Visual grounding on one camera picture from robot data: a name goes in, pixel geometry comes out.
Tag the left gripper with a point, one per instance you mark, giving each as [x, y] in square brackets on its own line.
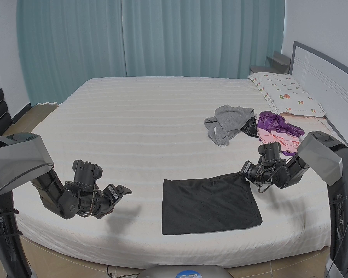
[110, 200]

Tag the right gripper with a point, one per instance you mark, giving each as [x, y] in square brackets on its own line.
[249, 172]

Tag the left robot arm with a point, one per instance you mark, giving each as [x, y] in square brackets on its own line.
[16, 155]

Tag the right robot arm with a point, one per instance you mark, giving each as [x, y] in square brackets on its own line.
[322, 158]

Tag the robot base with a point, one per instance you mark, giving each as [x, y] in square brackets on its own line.
[185, 272]

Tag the bed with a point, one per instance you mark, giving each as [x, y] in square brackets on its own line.
[150, 132]

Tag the pink garment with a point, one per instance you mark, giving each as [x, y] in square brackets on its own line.
[275, 142]

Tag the black patterned garment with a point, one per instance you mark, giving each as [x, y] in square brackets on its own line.
[251, 127]

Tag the purple garment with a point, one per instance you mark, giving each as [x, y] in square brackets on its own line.
[274, 123]

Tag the grey garment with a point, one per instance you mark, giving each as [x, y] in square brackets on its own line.
[226, 120]

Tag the white printed pillow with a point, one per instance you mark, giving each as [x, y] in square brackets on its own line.
[287, 93]

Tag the grey bedside table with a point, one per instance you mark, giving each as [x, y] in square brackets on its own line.
[274, 64]

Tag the blue-green curtain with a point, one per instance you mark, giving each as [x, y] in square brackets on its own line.
[203, 27]
[72, 39]

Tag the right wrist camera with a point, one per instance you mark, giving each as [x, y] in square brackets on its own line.
[270, 152]

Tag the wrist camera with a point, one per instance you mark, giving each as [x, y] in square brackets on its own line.
[85, 172]
[270, 152]

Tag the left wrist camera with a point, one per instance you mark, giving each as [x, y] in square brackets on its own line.
[85, 172]

